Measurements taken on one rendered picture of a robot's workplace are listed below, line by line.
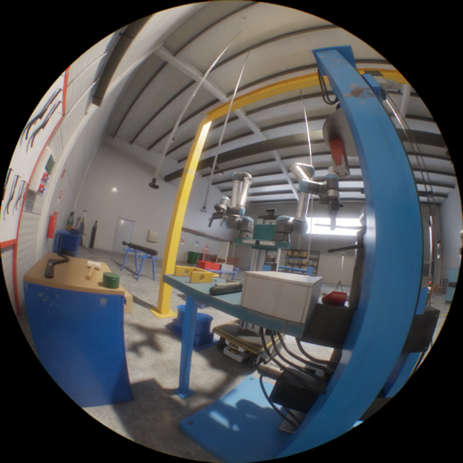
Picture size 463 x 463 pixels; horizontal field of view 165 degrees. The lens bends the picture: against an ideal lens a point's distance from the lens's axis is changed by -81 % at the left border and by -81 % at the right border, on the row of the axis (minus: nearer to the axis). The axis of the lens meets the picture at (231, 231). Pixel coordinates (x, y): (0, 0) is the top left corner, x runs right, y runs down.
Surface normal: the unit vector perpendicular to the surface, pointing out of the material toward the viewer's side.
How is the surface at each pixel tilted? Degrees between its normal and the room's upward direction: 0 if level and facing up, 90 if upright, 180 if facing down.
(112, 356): 90
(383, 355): 90
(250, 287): 90
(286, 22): 173
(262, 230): 90
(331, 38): 173
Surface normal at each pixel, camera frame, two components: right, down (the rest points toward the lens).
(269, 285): -0.59, -0.22
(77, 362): 0.79, 0.04
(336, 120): -0.16, 0.98
